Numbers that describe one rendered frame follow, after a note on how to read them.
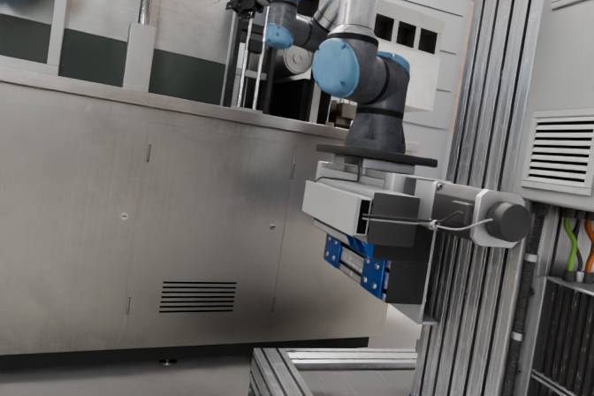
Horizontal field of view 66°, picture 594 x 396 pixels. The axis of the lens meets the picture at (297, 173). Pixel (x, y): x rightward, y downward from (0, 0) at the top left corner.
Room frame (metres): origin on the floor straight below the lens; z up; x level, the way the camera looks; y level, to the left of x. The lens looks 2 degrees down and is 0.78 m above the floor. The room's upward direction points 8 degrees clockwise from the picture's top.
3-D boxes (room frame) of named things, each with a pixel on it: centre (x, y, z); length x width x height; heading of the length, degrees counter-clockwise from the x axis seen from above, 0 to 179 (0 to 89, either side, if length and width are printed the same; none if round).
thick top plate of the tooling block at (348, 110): (2.16, -0.14, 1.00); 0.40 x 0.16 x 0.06; 26
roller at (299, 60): (2.00, 0.12, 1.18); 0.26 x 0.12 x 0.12; 26
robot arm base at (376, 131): (1.13, -0.18, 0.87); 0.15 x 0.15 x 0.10
